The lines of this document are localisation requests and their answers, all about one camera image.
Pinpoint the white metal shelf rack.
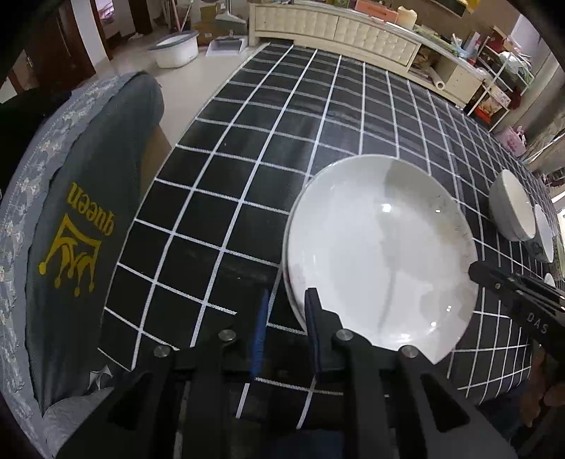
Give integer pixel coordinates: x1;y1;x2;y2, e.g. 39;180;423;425
465;37;537;131

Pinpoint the white floral ceramic bowl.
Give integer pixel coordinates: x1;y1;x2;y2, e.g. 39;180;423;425
488;170;537;242

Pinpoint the blue-grey floral quilted sofa cover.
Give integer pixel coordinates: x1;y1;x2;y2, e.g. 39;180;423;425
0;71;146;456

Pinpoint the grey floral bedding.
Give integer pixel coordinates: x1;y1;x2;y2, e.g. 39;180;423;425
25;73;166;411

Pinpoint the cardboard box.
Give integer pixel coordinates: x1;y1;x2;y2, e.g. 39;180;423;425
194;18;234;45

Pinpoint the large white ceramic plate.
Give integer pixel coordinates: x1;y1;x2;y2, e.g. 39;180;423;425
281;207;455;366
285;154;480;363

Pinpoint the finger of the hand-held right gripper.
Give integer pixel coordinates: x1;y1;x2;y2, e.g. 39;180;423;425
469;261;565;312

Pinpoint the person's right hand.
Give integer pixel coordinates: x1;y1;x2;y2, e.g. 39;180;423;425
518;353;565;427

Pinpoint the black white checked tablecloth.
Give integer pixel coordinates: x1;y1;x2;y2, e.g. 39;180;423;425
98;42;565;431

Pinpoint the grey dustpan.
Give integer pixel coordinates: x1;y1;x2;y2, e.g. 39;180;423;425
205;36;248;58

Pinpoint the white plastic basin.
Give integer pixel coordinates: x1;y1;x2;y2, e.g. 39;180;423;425
147;32;200;69

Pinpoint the white tufted low cabinet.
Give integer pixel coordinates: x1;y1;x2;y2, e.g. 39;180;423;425
247;2;488;109

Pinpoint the white bowl dark patterned rim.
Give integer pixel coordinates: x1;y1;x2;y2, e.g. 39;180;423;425
525;204;555;264

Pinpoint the pink bag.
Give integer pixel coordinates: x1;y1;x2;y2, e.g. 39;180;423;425
498;126;528;156

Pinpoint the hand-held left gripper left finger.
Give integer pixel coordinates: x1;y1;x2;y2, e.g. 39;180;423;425
57;289;271;459

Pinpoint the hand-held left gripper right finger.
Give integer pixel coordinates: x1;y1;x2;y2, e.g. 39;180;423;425
304;288;517;459

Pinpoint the cream jar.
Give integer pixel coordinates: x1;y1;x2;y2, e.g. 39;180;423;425
396;6;418;31

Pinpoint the brown wooden cabinet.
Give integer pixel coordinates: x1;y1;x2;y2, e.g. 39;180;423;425
26;0;111;93

